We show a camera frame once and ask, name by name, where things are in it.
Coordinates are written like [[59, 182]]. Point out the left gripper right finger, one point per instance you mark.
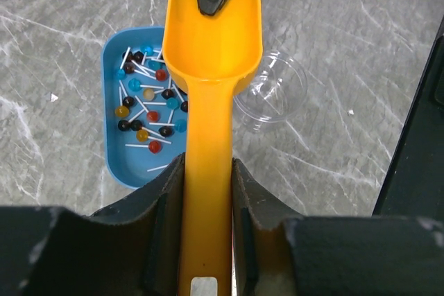
[[278, 251]]

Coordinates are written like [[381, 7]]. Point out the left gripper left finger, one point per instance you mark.
[[130, 247]]

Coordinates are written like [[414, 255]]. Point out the yellow plastic scoop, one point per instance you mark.
[[211, 58]]

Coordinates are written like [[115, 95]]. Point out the blue lollipop tray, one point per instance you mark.
[[145, 117]]

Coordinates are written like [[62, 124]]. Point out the clear plastic jar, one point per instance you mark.
[[275, 94]]

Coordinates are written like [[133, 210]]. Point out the black base beam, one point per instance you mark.
[[413, 185]]

